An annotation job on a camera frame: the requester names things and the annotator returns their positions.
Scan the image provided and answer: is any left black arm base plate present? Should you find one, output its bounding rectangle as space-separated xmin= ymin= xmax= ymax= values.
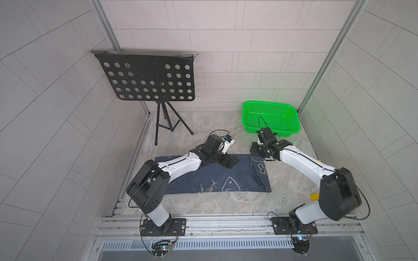
xmin=140 ymin=218 xmax=187 ymax=237

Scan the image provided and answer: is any dark blue embroidered pillowcase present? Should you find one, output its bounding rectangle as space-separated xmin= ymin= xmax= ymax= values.
xmin=165 ymin=154 xmax=272 ymax=195

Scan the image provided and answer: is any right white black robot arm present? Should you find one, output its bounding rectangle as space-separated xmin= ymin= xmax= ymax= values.
xmin=250 ymin=127 xmax=362 ymax=230

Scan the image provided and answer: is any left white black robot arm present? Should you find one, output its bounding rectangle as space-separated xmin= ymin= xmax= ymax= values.
xmin=126 ymin=134 xmax=238 ymax=231

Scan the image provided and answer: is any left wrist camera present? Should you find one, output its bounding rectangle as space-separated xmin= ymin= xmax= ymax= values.
xmin=222 ymin=135 xmax=235 ymax=154

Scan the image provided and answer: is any green plastic basket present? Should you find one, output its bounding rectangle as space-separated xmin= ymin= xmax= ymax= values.
xmin=242 ymin=101 xmax=301 ymax=137

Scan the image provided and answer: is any black perforated music stand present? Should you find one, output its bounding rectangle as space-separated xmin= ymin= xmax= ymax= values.
xmin=92 ymin=51 xmax=196 ymax=132

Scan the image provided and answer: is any green circuit board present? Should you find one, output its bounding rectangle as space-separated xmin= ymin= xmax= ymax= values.
xmin=151 ymin=240 xmax=174 ymax=258
xmin=292 ymin=237 xmax=311 ymax=256

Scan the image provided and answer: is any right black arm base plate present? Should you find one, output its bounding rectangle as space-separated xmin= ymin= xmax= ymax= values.
xmin=269 ymin=216 xmax=318 ymax=236

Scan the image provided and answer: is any aluminium front rail frame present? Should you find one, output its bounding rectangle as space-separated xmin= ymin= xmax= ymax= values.
xmin=85 ymin=214 xmax=378 ymax=261

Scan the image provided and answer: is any right green circuit board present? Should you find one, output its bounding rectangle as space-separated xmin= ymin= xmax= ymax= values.
xmin=292 ymin=237 xmax=311 ymax=256

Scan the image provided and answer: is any left green circuit board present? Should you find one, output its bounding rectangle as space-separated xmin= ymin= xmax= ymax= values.
xmin=151 ymin=240 xmax=174 ymax=258

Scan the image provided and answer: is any yellow plastic triangle piece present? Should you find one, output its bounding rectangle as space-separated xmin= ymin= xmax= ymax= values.
xmin=310 ymin=193 xmax=320 ymax=202

